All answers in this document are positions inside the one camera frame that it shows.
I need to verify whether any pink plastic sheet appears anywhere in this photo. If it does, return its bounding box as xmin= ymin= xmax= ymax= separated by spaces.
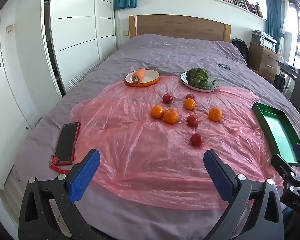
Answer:
xmin=70 ymin=75 xmax=285 ymax=211

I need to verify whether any black backpack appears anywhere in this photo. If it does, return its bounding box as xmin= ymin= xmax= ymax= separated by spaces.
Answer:
xmin=231 ymin=38 xmax=250 ymax=65

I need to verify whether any dark desk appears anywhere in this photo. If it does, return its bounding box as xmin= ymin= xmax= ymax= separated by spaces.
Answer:
xmin=275 ymin=57 xmax=300 ymax=78

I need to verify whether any wooden nightstand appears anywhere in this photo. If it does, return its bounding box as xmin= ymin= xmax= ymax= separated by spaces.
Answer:
xmin=249 ymin=42 xmax=282 ymax=82

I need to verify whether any white patterned plate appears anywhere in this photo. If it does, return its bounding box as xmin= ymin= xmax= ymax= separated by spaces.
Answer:
xmin=180 ymin=72 xmax=220 ymax=92

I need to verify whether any red phone strap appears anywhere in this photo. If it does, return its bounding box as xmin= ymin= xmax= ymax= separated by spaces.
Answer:
xmin=49 ymin=157 xmax=73 ymax=174

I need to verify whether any white door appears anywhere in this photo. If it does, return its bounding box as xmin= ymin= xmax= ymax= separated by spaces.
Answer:
xmin=0 ymin=12 xmax=38 ymax=180

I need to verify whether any orange-rimmed white plate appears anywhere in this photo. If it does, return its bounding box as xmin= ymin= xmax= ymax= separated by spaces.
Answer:
xmin=125 ymin=69 xmax=160 ymax=87

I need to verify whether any green tray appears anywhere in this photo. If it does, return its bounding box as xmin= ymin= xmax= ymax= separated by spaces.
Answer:
xmin=252 ymin=102 xmax=300 ymax=167

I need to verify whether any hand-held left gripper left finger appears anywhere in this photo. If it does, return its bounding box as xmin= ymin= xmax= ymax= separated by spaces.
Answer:
xmin=18 ymin=149 xmax=101 ymax=240

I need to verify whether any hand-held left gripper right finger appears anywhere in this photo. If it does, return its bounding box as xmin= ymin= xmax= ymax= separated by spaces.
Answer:
xmin=203 ymin=149 xmax=284 ymax=240

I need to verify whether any white wardrobe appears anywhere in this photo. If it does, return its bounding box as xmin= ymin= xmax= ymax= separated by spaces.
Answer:
xmin=41 ymin=0 xmax=118 ymax=97

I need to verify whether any grey printer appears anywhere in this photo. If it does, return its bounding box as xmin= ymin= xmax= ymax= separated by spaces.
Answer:
xmin=251 ymin=29 xmax=278 ymax=52

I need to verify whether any carrot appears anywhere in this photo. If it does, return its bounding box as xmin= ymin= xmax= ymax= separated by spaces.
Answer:
xmin=131 ymin=68 xmax=146 ymax=84

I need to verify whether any green bok choy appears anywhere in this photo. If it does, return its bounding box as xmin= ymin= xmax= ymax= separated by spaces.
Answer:
xmin=186 ymin=67 xmax=217 ymax=90

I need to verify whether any wooden headboard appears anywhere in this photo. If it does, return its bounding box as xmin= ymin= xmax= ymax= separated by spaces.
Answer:
xmin=129 ymin=14 xmax=232 ymax=42

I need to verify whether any orange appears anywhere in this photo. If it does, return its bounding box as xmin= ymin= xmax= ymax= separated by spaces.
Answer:
xmin=184 ymin=98 xmax=196 ymax=110
xmin=151 ymin=105 xmax=164 ymax=119
xmin=208 ymin=107 xmax=223 ymax=122
xmin=163 ymin=109 xmax=179 ymax=124

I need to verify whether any smartphone in red case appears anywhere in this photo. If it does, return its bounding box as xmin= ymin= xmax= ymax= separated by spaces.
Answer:
xmin=53 ymin=122 xmax=81 ymax=165

